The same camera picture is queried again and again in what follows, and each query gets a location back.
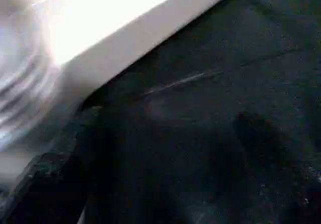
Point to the black work mat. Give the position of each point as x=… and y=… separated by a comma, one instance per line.
x=225, y=83

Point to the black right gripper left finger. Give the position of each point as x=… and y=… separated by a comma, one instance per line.
x=45, y=184

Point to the white plastic table leg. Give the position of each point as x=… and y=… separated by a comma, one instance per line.
x=25, y=83

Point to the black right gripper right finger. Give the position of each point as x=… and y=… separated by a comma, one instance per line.
x=286, y=179

